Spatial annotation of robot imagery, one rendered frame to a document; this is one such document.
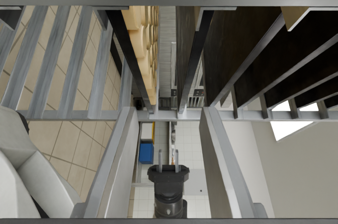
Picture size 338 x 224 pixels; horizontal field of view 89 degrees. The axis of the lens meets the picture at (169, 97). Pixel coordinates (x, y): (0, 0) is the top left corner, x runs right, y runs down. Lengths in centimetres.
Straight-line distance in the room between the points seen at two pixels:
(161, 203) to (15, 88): 59
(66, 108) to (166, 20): 212
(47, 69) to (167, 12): 218
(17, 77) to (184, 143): 397
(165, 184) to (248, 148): 430
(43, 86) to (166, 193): 52
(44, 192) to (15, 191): 11
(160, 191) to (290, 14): 51
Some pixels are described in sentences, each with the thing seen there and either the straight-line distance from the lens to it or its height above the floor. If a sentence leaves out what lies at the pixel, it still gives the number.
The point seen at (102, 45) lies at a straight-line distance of 69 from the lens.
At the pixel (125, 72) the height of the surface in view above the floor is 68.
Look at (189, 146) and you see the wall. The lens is 442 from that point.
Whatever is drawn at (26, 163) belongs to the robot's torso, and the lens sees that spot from 46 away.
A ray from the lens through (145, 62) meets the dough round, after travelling 32.
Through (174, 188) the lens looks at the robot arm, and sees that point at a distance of 57.
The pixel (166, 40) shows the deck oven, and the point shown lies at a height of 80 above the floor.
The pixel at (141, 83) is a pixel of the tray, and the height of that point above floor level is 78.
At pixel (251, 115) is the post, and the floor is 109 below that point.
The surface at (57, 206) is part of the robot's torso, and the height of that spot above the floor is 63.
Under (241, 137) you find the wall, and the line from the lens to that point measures 481.
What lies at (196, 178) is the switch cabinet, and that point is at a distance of 412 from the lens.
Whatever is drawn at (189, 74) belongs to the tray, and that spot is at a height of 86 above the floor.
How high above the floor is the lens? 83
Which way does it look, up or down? level
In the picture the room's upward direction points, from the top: 90 degrees clockwise
